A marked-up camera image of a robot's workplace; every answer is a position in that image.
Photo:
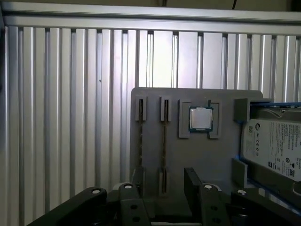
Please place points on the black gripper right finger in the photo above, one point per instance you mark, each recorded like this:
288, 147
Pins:
211, 207

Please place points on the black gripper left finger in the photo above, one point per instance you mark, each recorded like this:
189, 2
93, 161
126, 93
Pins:
94, 202

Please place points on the grey parts rack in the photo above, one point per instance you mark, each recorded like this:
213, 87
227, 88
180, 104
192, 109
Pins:
152, 146

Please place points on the hard disk in blue carrier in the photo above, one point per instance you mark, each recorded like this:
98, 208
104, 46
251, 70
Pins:
270, 146

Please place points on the silver CPU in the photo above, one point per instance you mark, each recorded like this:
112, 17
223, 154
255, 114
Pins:
201, 118

